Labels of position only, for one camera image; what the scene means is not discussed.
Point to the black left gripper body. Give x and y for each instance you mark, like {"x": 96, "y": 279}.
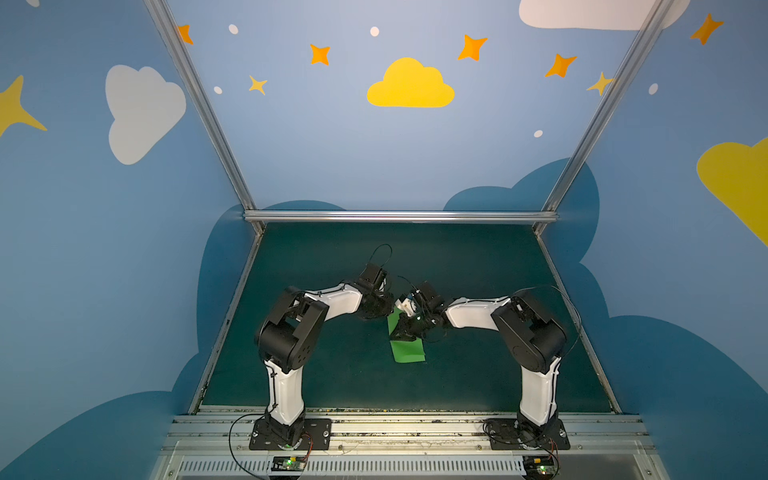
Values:
{"x": 383, "y": 303}

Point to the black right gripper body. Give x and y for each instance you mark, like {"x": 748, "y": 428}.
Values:
{"x": 421, "y": 315}

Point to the green square paper sheet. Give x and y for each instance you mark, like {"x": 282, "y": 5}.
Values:
{"x": 404, "y": 352}

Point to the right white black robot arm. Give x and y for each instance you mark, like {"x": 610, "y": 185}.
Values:
{"x": 534, "y": 337}

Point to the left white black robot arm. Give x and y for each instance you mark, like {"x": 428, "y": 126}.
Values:
{"x": 290, "y": 333}

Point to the left green circuit board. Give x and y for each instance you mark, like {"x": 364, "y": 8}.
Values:
{"x": 284, "y": 464}

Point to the green circuit board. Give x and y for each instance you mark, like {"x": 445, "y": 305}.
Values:
{"x": 539, "y": 467}
{"x": 284, "y": 464}

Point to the right green circuit board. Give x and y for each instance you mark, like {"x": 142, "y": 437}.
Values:
{"x": 539, "y": 467}

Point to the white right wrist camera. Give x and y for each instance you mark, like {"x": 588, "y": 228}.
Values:
{"x": 407, "y": 305}

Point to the aluminium back frame rail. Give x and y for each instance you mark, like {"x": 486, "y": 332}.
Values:
{"x": 472, "y": 217}

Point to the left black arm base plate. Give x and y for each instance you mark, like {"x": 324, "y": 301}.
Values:
{"x": 268, "y": 434}

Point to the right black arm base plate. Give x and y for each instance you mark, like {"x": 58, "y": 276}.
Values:
{"x": 516, "y": 434}

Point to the aluminium right floor rail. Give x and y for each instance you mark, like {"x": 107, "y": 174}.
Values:
{"x": 582, "y": 334}

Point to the aluminium floor rail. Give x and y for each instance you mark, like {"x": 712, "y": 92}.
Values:
{"x": 582, "y": 334}
{"x": 207, "y": 373}

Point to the aluminium left floor rail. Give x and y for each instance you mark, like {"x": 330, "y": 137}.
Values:
{"x": 207, "y": 373}

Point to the aluminium right frame post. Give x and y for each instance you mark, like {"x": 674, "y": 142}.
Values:
{"x": 632, "y": 62}

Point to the aluminium frame post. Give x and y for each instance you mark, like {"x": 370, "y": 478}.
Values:
{"x": 164, "y": 21}
{"x": 632, "y": 62}

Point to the aluminium left frame post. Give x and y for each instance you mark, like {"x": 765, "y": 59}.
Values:
{"x": 164, "y": 21}

